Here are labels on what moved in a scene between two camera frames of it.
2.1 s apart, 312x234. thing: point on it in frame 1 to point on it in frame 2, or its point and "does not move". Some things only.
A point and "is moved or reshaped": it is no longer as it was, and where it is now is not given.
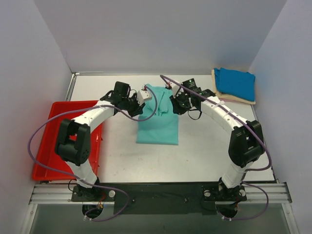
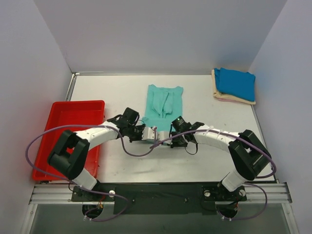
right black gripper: x=177 y=105 to x=175 y=139
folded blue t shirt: x=235 y=83 does not move
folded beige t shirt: x=223 y=96 does not move
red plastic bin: x=48 y=166 does not move
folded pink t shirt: x=227 y=100 does not move
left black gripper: x=135 y=108 to x=137 y=132
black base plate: x=161 y=198 does not move
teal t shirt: x=164 y=128 is moved or reshaped
